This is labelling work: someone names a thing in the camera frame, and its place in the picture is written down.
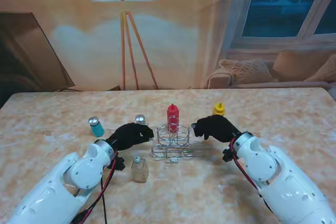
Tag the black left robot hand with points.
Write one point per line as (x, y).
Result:
(128, 136)

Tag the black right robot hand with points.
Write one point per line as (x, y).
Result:
(218, 128)

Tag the yellow squeeze bottle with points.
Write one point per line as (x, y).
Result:
(218, 110)

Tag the white shaker with metal cap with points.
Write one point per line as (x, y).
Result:
(140, 119)

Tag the clear square glass bottle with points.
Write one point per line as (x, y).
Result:
(140, 172)

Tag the red squeeze bottle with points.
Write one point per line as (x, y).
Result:
(173, 116)

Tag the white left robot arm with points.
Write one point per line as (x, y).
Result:
(52, 192)

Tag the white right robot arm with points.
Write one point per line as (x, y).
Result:
(283, 182)

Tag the teal shaker with metal cap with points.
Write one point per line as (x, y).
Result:
(97, 129)

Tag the knitted beige cushion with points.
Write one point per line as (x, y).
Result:
(246, 70)

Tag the beige sofa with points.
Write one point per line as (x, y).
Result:
(288, 82)

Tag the dark flat television screen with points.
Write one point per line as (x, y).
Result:
(23, 58)

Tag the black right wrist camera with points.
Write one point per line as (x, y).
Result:
(228, 155)

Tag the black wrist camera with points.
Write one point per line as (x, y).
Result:
(119, 163)
(228, 155)

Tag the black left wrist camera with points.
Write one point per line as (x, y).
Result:
(119, 163)

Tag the window with white frame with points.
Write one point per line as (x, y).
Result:
(275, 6)

